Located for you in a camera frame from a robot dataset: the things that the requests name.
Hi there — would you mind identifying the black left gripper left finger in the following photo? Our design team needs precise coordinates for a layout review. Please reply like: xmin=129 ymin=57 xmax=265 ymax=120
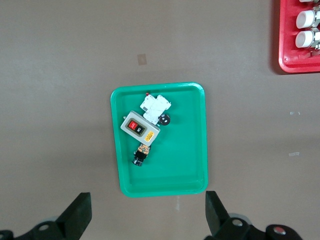
xmin=0 ymin=191 xmax=93 ymax=240

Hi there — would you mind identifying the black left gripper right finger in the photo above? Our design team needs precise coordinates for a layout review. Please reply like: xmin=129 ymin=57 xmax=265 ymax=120
xmin=204 ymin=190 xmax=304 ymax=240

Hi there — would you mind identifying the green plastic tray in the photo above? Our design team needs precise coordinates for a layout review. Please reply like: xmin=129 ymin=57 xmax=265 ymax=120
xmin=110 ymin=81 xmax=209 ymax=199

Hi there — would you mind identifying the red plastic tray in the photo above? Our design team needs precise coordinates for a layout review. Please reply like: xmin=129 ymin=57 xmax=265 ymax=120
xmin=278 ymin=0 xmax=320 ymax=74

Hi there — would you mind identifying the black round buzzer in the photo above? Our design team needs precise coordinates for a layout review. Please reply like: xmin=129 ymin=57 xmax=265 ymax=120
xmin=158 ymin=113 xmax=171 ymax=126

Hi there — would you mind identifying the white circuit breaker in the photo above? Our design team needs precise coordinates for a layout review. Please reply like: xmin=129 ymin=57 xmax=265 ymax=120
xmin=139 ymin=92 xmax=172 ymax=125

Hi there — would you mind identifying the white capped metal pipe fitting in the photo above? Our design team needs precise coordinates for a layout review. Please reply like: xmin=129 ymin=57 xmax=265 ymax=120
xmin=295 ymin=8 xmax=320 ymax=29
xmin=294 ymin=29 xmax=320 ymax=57

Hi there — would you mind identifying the black orange push button switch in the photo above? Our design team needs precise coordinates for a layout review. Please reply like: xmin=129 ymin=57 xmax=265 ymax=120
xmin=131 ymin=143 xmax=152 ymax=167

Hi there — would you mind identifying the grey on-off switch box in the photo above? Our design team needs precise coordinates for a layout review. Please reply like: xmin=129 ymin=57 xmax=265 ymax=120
xmin=120 ymin=110 xmax=161 ymax=147

